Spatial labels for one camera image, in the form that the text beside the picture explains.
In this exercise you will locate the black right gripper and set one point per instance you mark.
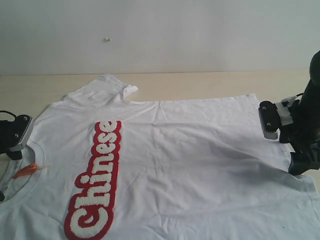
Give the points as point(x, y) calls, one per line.
point(303, 133)

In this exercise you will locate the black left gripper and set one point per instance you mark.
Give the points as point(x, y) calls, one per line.
point(15, 155)

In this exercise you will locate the white t-shirt red lettering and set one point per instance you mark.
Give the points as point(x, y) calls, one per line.
point(114, 169)

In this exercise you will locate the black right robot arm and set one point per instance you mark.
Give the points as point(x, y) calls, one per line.
point(312, 90)

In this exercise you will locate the orange neck label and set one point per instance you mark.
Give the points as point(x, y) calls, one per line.
point(25, 171)

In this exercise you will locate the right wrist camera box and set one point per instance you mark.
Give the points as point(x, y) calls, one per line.
point(269, 119)

